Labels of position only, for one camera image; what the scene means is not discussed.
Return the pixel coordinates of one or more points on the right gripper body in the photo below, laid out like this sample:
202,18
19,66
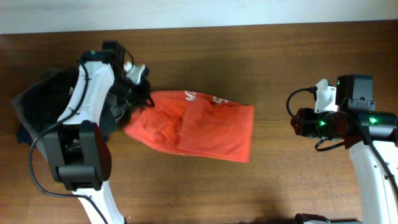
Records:
317,125

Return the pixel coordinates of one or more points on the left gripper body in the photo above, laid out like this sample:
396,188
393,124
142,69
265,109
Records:
135,94

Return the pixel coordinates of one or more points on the orange t-shirt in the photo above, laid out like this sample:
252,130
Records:
190,123

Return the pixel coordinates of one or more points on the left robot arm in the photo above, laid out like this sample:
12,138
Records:
76,149

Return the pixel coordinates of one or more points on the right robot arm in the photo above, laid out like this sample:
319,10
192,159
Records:
345,115

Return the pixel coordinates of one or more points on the dark folded clothes pile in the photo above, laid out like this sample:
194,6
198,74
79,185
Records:
47,98

